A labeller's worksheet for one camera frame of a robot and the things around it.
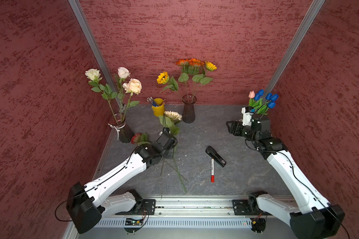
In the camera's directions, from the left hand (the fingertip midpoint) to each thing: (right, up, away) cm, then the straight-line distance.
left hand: (166, 151), depth 78 cm
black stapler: (+27, -3, +12) cm, 29 cm away
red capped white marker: (+26, -13, +8) cm, 31 cm away
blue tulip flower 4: (+57, +24, +8) cm, 63 cm away
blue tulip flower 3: (+59, +31, +7) cm, 67 cm away
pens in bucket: (-14, +31, +23) cm, 41 cm away
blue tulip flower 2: (+54, +27, +9) cm, 61 cm away
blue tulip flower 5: (+60, +30, +5) cm, 67 cm away
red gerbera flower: (-19, +4, +17) cm, 26 cm away
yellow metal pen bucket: (-10, +24, +31) cm, 40 cm away
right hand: (+34, +14, -1) cm, 37 cm away
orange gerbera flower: (+10, +44, +12) cm, 47 cm away
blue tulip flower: (+56, +33, +9) cm, 66 cm away
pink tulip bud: (+50, +32, +8) cm, 60 cm away
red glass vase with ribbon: (-31, +16, +9) cm, 36 cm away
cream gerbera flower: (+1, +17, +1) cm, 17 cm away
